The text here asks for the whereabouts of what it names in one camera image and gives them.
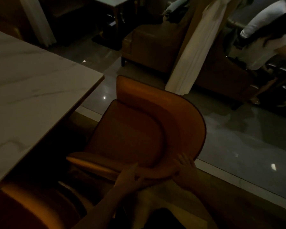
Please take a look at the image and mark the person's left hand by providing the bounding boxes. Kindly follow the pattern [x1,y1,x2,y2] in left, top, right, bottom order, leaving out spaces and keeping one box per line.
[113,162,146,196]

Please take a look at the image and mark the person's right hand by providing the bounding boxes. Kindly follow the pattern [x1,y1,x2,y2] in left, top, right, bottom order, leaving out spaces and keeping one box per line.
[171,153,201,191]

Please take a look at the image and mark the orange leather chair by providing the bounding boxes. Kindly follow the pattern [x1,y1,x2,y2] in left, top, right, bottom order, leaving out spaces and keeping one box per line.
[66,75,207,182]
[0,181,87,229]

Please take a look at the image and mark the person's left forearm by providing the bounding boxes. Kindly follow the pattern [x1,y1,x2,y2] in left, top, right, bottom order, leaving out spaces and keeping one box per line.
[71,187,125,229]

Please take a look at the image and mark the brown leather armchair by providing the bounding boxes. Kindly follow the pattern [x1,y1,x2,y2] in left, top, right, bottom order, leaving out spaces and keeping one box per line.
[195,26,253,110]
[121,12,193,75]

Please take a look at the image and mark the long white curtain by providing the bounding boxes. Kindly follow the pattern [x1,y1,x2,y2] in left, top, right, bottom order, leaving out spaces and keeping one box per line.
[165,0,232,96]

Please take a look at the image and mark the grey cushion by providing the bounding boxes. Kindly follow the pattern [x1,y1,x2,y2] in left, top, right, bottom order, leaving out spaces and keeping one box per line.
[162,0,192,22]

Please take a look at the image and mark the short white curtain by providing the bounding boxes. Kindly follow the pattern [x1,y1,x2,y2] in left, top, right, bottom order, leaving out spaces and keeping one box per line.
[19,0,57,47]

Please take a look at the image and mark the dark pedestal table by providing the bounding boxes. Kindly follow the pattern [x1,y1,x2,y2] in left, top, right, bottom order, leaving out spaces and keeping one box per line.
[87,0,140,51]

